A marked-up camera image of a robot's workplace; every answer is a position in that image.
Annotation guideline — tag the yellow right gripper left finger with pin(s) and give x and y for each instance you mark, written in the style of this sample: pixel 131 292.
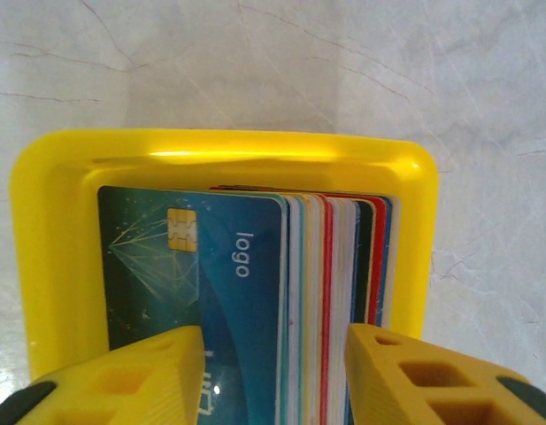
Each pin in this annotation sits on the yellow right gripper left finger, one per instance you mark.
pixel 122 389

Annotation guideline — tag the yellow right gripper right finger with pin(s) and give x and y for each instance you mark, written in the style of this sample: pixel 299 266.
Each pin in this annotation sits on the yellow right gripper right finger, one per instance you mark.
pixel 387 389

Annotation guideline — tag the blue logo card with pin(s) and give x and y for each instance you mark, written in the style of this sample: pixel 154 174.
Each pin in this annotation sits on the blue logo card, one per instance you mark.
pixel 237 288

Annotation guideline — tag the yellow plastic bin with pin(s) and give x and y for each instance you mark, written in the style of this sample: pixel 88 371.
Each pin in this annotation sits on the yellow plastic bin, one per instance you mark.
pixel 56 221

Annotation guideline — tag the stack of plastic cards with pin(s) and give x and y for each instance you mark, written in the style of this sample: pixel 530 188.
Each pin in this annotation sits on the stack of plastic cards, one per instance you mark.
pixel 334 265

